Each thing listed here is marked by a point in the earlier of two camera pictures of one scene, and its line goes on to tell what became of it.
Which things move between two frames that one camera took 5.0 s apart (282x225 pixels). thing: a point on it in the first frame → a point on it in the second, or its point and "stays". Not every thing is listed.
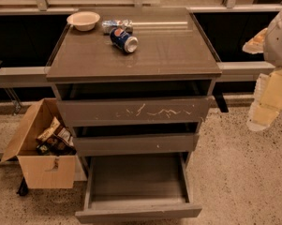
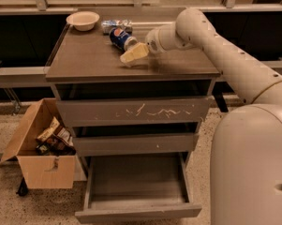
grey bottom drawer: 122,187 stays
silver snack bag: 109,24 stays
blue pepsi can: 123,39 stays
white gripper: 278,44 → 154,42
